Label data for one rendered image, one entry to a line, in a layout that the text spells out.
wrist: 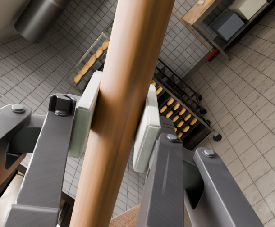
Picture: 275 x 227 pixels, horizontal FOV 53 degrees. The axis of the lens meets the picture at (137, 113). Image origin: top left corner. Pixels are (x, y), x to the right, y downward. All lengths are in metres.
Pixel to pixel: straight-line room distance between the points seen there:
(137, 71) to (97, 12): 5.04
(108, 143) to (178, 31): 5.07
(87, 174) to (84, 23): 5.08
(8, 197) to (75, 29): 3.79
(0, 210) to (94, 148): 1.79
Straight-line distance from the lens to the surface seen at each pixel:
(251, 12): 4.76
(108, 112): 0.16
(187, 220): 2.21
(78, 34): 5.29
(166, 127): 0.16
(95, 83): 0.17
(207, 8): 4.45
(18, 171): 2.19
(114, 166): 0.18
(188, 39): 5.28
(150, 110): 0.15
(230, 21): 4.67
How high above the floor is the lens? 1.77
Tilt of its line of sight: 16 degrees down
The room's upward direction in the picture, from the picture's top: 51 degrees counter-clockwise
